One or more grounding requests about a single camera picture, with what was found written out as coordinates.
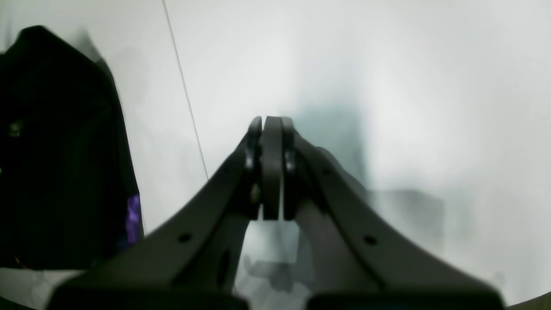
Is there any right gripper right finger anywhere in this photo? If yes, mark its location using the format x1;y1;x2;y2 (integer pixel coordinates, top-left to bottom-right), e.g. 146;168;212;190
282;117;503;310

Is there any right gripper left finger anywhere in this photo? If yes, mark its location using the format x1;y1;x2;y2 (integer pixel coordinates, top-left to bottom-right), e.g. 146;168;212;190
47;117;283;310

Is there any black T-shirt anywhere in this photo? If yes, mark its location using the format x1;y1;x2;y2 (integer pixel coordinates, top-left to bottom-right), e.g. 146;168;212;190
0;26;144;270

